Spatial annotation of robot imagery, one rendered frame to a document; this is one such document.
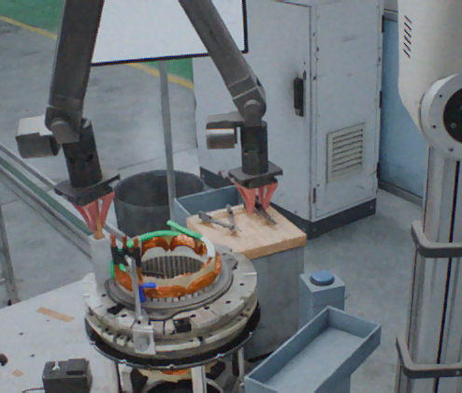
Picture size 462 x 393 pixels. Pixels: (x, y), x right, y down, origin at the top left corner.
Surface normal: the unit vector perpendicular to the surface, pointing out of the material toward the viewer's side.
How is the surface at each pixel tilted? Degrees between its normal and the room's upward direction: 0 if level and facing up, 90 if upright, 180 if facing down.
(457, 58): 109
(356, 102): 90
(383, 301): 0
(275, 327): 90
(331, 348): 0
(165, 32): 83
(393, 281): 0
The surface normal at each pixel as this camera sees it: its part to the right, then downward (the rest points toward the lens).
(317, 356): -0.04, -0.89
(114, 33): 0.15, 0.33
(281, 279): 0.43, 0.40
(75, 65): 0.06, 0.85
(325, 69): 0.61, 0.33
